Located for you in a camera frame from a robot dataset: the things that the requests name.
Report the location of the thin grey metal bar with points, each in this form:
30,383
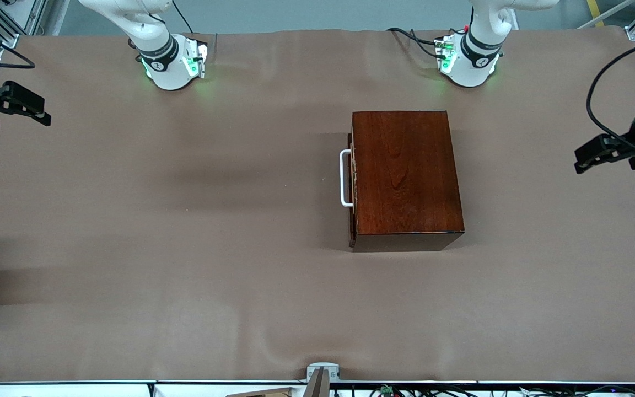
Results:
607,16

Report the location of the dark wooden cabinet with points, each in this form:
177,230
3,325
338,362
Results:
405,176

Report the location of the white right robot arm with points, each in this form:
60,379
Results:
157,49

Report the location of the brown table cover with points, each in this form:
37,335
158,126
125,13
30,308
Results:
240,303

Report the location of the brown cardboard piece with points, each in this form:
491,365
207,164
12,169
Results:
262,392

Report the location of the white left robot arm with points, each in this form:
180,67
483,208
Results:
477,55

